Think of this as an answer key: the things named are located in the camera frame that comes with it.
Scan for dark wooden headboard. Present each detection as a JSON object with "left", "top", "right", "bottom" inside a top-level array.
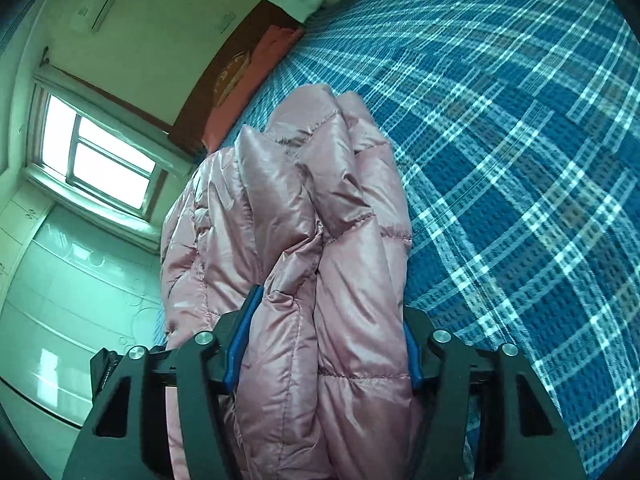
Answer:
[{"left": 170, "top": 0, "right": 306, "bottom": 153}]

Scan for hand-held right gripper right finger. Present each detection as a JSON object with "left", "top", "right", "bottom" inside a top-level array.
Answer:
[{"left": 400, "top": 305, "right": 586, "bottom": 480}]

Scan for blue plaid bedspread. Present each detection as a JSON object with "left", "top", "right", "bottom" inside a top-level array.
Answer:
[{"left": 215, "top": 0, "right": 640, "bottom": 480}]

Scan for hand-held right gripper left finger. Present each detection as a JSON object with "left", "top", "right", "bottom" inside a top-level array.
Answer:
[{"left": 62, "top": 284, "right": 263, "bottom": 480}]

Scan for red pillow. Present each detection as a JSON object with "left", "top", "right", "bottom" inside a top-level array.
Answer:
[{"left": 202, "top": 25, "right": 306, "bottom": 153}]

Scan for white wardrobe with circle pattern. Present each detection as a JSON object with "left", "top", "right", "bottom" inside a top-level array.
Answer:
[{"left": 0, "top": 195, "right": 166, "bottom": 426}]

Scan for pink down jacket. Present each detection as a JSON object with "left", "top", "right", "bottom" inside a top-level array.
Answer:
[{"left": 160, "top": 84, "right": 481, "bottom": 480}]

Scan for window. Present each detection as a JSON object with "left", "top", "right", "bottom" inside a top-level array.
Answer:
[{"left": 22, "top": 82, "right": 168, "bottom": 223}]

